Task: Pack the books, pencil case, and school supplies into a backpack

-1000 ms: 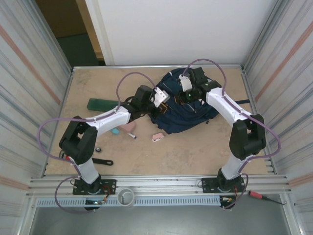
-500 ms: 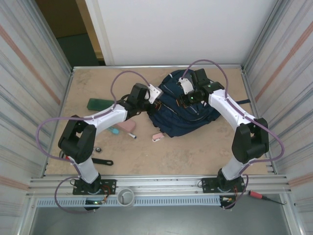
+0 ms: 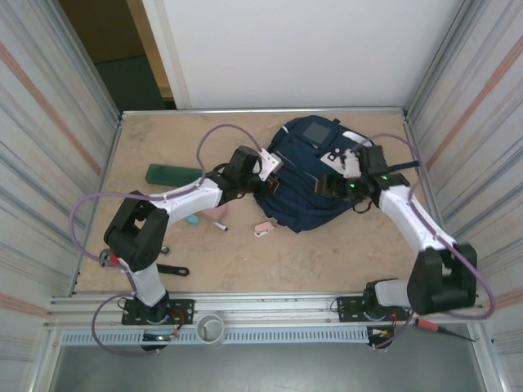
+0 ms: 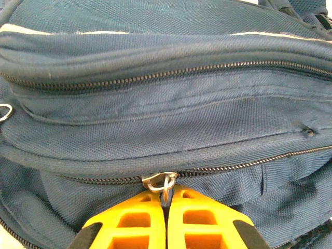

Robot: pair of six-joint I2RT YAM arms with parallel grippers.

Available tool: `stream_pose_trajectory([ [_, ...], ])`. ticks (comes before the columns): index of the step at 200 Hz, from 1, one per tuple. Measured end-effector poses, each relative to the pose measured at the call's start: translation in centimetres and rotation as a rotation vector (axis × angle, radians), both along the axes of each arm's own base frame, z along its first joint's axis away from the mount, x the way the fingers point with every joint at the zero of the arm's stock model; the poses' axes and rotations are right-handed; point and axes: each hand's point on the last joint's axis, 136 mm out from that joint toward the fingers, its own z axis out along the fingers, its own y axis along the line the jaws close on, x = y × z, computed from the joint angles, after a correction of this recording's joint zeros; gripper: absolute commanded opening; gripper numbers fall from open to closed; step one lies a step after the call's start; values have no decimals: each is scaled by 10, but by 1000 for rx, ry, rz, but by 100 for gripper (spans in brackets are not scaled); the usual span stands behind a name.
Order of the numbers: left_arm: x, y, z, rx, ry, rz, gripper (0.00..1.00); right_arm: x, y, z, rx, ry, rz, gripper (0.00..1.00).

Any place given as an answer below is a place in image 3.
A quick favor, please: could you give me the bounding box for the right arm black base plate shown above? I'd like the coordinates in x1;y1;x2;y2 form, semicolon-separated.
337;294;411;323

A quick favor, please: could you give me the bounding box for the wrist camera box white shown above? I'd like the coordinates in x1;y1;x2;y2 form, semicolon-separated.
256;149;284;180
340;147;364;180

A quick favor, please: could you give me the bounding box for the wide aluminium frame rail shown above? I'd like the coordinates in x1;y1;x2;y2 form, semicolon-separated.
44;290;489;331

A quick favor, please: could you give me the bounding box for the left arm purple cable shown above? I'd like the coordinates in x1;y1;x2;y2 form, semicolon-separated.
71;124;266;357

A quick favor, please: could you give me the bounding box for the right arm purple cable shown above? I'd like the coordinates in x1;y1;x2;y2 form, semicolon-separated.
353;132;498;350

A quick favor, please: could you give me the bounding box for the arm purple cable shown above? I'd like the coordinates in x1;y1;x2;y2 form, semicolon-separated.
71;124;266;357
353;132;498;350

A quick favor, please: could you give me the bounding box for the green pencil case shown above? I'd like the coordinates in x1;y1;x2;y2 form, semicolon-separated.
145;163;205;185

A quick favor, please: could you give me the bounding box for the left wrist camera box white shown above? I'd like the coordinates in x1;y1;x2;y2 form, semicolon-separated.
256;149;284;180

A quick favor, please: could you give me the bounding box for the pale blue slotted cable duct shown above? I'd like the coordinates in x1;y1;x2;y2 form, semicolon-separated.
60;328;369;346

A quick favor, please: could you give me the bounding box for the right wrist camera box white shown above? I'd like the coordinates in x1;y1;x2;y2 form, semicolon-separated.
340;147;364;180

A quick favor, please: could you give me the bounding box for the brown wooden door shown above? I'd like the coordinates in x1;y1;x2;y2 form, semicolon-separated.
59;0;175;101

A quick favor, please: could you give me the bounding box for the small controller board with wires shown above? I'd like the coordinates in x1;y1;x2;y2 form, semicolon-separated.
141;332;181;353
366;326;396;351

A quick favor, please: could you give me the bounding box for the thin aluminium table edge bar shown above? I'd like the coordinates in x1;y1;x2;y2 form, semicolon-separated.
120;106;409;120

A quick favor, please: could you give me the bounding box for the red pipe wrench black handle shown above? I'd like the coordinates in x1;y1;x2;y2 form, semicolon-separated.
99;249;190;278

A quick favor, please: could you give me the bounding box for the navy blue backpack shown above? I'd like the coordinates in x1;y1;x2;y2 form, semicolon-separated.
256;116;420;234

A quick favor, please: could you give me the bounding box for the red handled screwdriver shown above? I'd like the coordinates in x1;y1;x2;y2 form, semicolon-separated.
415;318;479;342

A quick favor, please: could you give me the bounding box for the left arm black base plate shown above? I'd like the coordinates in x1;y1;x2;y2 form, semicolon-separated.
121;298;195;327

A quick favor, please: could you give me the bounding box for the pink pencil case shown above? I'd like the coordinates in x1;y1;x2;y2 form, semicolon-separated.
198;203;229;221

